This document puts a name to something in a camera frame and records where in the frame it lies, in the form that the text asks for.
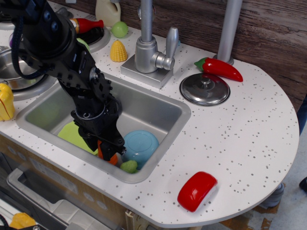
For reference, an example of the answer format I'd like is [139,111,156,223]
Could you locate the orange toy carrot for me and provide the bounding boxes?
[97,140,118,165]

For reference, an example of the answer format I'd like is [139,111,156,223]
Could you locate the grey sink basin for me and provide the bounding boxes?
[16,74,191,183]

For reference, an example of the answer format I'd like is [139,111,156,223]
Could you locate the grey caster wheel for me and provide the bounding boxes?
[261,183,284,207]

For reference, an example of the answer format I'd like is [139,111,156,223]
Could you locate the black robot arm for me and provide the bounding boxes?
[0,0,125,161]

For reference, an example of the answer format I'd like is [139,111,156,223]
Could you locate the green toy cabbage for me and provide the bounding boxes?
[77,38,90,52]

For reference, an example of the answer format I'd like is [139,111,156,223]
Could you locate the silver toy faucet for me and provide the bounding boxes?
[121,0,179,89]

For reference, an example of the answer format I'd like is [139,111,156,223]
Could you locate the grey oven door handle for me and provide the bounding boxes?
[7,169,83,230]

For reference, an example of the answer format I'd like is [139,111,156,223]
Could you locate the grey vertical pole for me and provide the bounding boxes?
[214,0,243,65]

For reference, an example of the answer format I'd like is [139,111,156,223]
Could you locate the yellow toy on floor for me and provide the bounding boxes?
[9,213,36,230]

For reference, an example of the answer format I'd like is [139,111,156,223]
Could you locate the small green toy vegetable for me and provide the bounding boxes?
[120,160,138,173]

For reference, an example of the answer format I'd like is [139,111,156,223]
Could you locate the green toy lime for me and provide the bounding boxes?
[111,22,128,38]

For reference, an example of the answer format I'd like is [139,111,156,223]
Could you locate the steel cooking pot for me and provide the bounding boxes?
[0,48,44,90]

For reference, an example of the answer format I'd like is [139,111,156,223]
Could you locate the steel pot lid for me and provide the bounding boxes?
[179,73,230,106]

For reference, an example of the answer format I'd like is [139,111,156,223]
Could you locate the cream toy jug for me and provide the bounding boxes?
[95,0,121,27]

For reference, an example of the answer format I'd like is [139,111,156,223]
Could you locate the red toy ketchup bottle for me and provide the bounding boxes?
[70,18,104,34]

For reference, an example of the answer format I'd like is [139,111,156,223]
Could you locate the light blue bowl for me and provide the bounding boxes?
[121,130,159,170]

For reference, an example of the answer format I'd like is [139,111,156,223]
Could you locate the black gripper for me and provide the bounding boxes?
[71,105,126,161]

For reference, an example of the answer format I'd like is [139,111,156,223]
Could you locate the yellow toy corn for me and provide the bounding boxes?
[110,40,128,62]

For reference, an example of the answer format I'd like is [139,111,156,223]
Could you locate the light green plate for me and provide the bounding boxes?
[58,121,98,156]

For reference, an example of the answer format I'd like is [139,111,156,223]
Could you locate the grey stove knob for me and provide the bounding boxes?
[56,7,74,19]

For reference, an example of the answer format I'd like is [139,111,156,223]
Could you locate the red toy chili pepper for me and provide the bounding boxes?
[194,57,243,82]

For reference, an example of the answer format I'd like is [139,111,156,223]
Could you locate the yellow toy bell pepper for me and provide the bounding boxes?
[0,83,15,121]

